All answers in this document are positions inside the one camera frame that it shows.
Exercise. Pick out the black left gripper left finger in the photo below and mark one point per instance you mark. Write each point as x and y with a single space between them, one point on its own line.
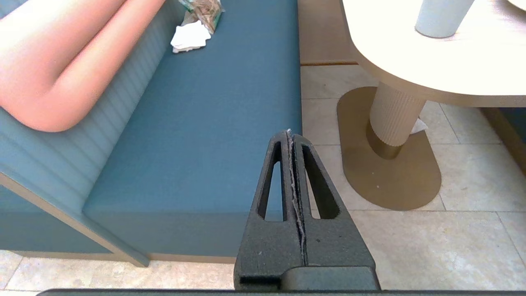
271 242

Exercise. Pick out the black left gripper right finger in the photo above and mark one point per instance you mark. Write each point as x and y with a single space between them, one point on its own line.
337 246

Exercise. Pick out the grey-blue plastic cup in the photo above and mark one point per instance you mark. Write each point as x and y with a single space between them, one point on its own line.
441 18

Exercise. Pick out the teal bench with snack packet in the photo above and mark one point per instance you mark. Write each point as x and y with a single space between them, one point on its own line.
197 144

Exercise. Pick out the white paper scrap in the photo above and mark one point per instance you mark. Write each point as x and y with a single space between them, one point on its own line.
419 126

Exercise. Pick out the white napkin stack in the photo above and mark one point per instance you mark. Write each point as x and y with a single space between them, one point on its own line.
190 38

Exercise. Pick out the long folded pink bolster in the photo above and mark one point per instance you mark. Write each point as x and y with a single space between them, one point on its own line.
53 70

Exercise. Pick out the brass table base plate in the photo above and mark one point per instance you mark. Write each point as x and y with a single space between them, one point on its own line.
390 185

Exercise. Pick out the ribbed table pedestal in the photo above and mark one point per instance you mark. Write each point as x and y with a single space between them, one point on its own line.
392 119

